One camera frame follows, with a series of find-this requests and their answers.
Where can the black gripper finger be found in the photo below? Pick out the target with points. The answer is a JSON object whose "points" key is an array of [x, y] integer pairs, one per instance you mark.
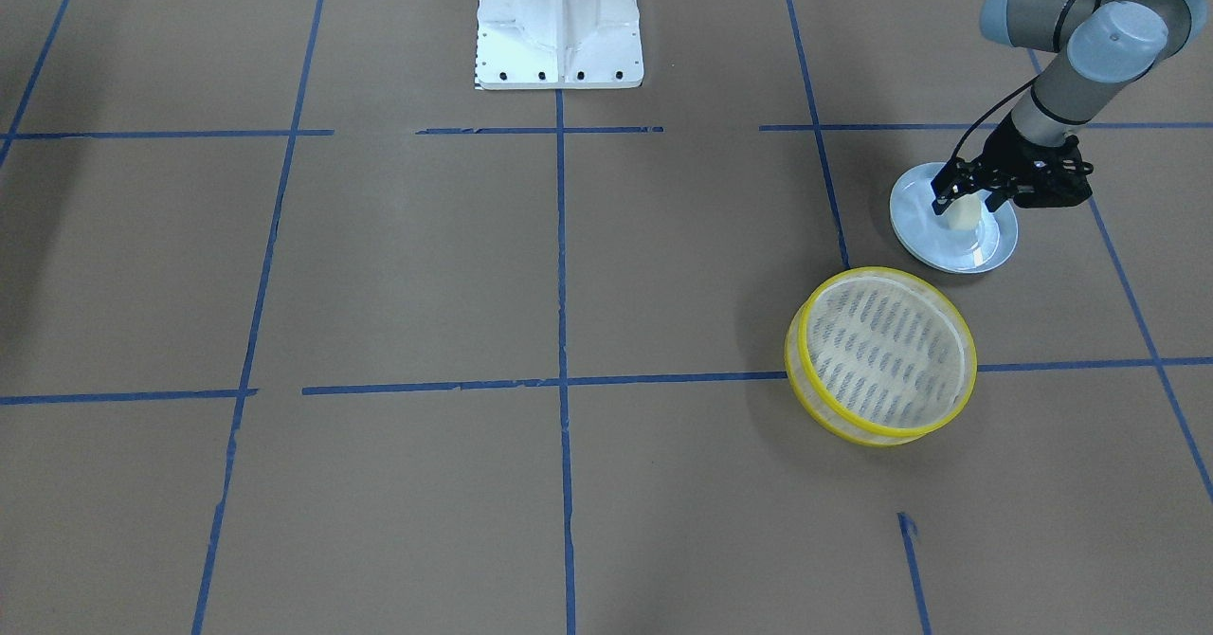
{"points": [[1001, 189], [957, 180]]}

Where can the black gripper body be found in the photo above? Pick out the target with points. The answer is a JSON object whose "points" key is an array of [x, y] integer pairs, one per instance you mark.
{"points": [[1006, 154]]}

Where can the pale white bun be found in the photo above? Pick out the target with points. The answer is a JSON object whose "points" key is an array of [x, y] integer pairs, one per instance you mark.
{"points": [[965, 214]]}

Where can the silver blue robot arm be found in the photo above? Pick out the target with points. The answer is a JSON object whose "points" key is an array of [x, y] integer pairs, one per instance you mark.
{"points": [[1099, 47]]}

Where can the yellow rimmed steamer basket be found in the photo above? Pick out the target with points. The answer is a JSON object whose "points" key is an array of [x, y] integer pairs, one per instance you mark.
{"points": [[879, 357]]}

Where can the light blue plate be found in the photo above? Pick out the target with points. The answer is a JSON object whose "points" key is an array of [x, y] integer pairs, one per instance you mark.
{"points": [[924, 235]]}

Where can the brown paper table cover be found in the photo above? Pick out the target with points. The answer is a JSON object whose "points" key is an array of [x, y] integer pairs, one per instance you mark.
{"points": [[304, 334]]}

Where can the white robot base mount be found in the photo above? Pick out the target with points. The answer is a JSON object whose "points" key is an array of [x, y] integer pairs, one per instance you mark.
{"points": [[550, 44]]}

